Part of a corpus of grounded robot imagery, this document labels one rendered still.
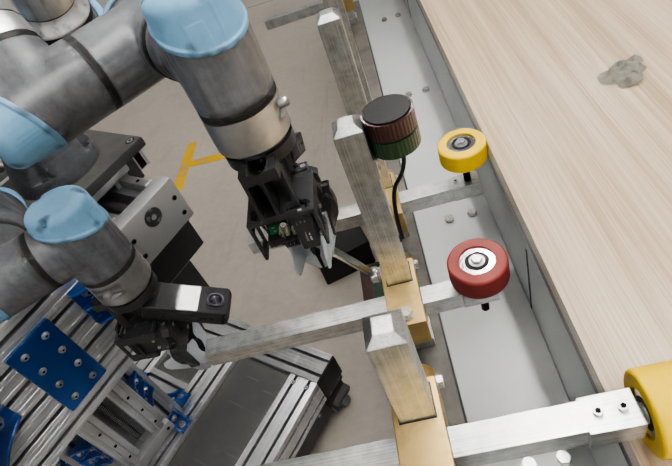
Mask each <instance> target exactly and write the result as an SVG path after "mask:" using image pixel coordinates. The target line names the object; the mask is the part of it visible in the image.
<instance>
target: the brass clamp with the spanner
mask: <svg viewBox="0 0 672 466"><path fill-rule="evenodd" d="M405 255H406V258H407V261H408V265H409V270H410V274H411V279H412V280H410V281H406V282H402V283H398V284H394V285H389V286H388V284H387V282H386V279H385V276H384V274H383V271H382V268H381V266H380V271H381V277H382V283H383V289H384V295H385V301H386V307H387V311H390V310H395V309H399V308H400V309H401V307H404V306H409V308H410V309H411V310H412V311H413V312H414V318H413V319H412V320H411V321H410V322H406V323H407V326H408V329H409V331H410V334H411V337H412V340H413V342H414V344H418V343H423V342H427V341H431V340H432V339H433V338H432V334H431V330H430V326H429V321H428V317H427V314H426V311H425V308H424V304H423V300H422V296H421V292H420V288H419V287H420V283H419V279H418V275H417V272H416V269H419V264H418V260H413V257H412V256H411V255H410V254H409V253H406V252H405Z"/></svg>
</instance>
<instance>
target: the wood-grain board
mask: <svg viewBox="0 0 672 466"><path fill-rule="evenodd" d="M418 3H419V5H420V7H421V9H422V11H423V13H424V16H425V18H426V20H427V22H428V24H429V26H430V28H431V31H432V33H433V35H434V37H435V39H436V41H437V44H438V46H439V48H440V50H441V52H442V54H443V57H444V59H445V61H446V63H447V65H448V67H449V70H450V72H451V74H452V76H453V78H454V80H455V83H456V85H457V87H458V89H459V91H460V93H461V96H462V98H463V100H464V102H465V104H466V106H467V109H468V111H469V113H470V115H471V117H472V119H473V121H474V124H475V126H476V128H477V130H478V131H480V132H481V133H483V134H484V136H485V138H486V144H487V151H488V154H489V156H490V158H491V160H492V163H493V165H494V167H495V169H496V171H497V173H498V176H499V178H500V180H501V182H502V184H503V186H504V189H505V191H506V193H507V195H508V197H509V199H510V202H511V204H512V206H513V208H514V210H515V212H516V215H517V217H518V219H519V221H520V223H521V225H522V227H523V230H524V232H525V234H526V236H527V238H528V240H529V243H530V245H531V247H532V249H533V251H534V253H535V256H536V258H537V260H538V262H539V264H540V266H541V269H542V271H543V273H544V275H545V277H546V279H547V282H548V284H549V286H550V288H551V290H552V292H553V295H554V297H555V299H556V301H557V303H558V305H559V308H560V310H561V312H562V314H563V316H564V318H565V320H566V323H567V325H568V327H569V329H570V331H571V333H572V336H573V338H574V340H575V342H576V344H577V346H578V349H579V351H580V353H581V355H582V357H583V359H584V362H585V364H586V366H587V368H588V370H589V372H590V375H591V377H592V379H593V381H594V383H595V385H596V388H597V390H598V392H599V393H604V392H608V391H613V390H618V389H623V388H624V382H623V377H624V373H625V371H626V370H627V369H629V368H634V367H639V366H644V365H649V364H653V363H658V362H663V361H668V360H672V0H418ZM633 54H637V55H640V56H641V57H642V58H643V60H644V65H646V67H647V68H646V70H644V71H643V72H642V73H643V75H644V76H645V77H644V78H642V79H641V80H640V81H639V83H637V84H635V85H631V86H629V87H627V88H622V89H621V88H620V87H618V85H617V84H616V83H615V84H614V83H613V84H608V85H603V84H599V80H598V79H596V76H597V75H598V74H600V73H602V72H605V71H608V70H609V68H610V67H612V66H613V64H614V63H615V62H616V61H617V60H620V59H622V60H624V59H628V58H629V57H631V56H632V55H633ZM622 444H623V446H624V448H625V450H626V452H627V455H628V457H629V459H630V461H631V463H632V465H633V466H672V459H668V460H662V459H660V458H658V457H657V456H655V455H654V454H653V452H652V451H651V450H650V449H649V447H648V446H647V444H646V443H645V441H644V439H643V438H640V439H635V440H630V441H624V442H622Z"/></svg>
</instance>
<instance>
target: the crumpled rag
mask: <svg viewBox="0 0 672 466"><path fill-rule="evenodd" d="M646 68H647V67H646V65H644V60H643V58H642V57H641V56H640V55H637V54H633V55H632V56H631V57H629V58H628V59H624V60H622V59H620V60H617V61H616V62H615V63H614V64H613V66H612V67H610V68H609V70H608V71H605V72H602V73H600V74H598V75H597V76H596V79H598V80H599V84H603V85H608V84H613V83H614V84H615V83H616V84H617V85H618V87H620V88H621V89H622V88H627V87H629V86H631V85H635V84H637V83H639V81H640V80H641V79H642V78H644V77H645V76H644V75H643V73H642V72H643V71H644V70H646Z"/></svg>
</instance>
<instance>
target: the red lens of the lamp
mask: <svg viewBox="0 0 672 466"><path fill-rule="evenodd" d="M389 95H401V96H404V97H407V99H408V100H410V104H411V108H410V111H409V112H408V113H407V115H405V117H403V118H402V119H399V120H398V121H396V122H393V123H390V124H386V125H383V126H382V125H376V126H375V125H374V126H373V125H372V124H371V125H370V124H369V123H368V124H367V122H366V121H363V119H362V118H363V117H362V113H363V111H364V109H365V107H366V106H367V105H368V104H369V103H371V102H372V101H374V100H375V99H374V100H372V101H371V102H369V103H368V104H367V105H366V106H365V107H364V108H363V109H362V111H361V114H360V119H361V122H362V125H363V128H364V131H365V134H366V136H367V138H368V139H370V140H371V141H373V142H377V143H389V142H394V141H397V140H400V139H402V138H404V137H406V136H407V135H409V134H410V133H411V132H412V131H413V130H414V129H415V127H416V125H417V117H416V113H415V109H414V105H413V101H412V100H411V98H409V97H408V96H405V95H402V94H389ZM365 122H366V123H365Z"/></svg>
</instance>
